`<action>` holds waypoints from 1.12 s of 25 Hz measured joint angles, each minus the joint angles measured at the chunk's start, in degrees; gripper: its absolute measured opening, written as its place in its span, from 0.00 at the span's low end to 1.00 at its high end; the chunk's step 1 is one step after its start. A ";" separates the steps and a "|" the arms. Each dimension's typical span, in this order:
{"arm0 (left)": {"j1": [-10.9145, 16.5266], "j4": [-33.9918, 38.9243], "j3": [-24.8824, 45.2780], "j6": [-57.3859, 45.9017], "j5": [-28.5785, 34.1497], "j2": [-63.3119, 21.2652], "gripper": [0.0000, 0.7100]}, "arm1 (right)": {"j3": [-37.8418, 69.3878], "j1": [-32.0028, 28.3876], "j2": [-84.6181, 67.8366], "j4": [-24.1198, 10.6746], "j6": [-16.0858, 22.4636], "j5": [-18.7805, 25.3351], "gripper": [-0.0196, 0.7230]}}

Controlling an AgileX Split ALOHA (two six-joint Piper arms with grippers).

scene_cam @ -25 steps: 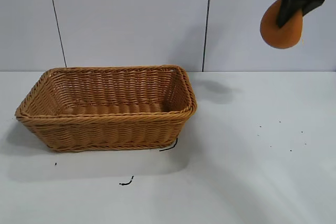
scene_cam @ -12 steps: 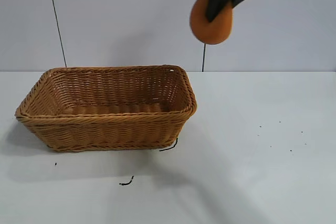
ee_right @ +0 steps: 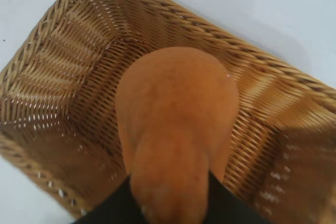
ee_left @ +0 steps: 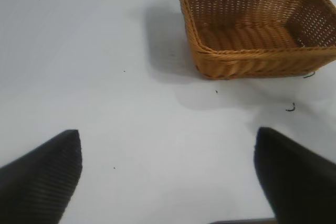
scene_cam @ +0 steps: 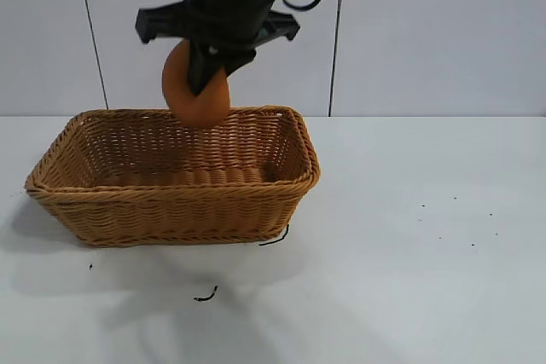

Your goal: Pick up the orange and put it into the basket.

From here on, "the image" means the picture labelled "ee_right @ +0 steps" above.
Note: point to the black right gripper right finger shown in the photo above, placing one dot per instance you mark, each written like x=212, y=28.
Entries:
x=225, y=203

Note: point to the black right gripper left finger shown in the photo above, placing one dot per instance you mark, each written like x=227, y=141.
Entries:
x=113, y=205

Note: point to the brown woven wicker basket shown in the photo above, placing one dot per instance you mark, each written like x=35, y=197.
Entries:
x=65, y=82

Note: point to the orange fruit with knobbed top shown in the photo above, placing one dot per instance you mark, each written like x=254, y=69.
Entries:
x=176, y=119

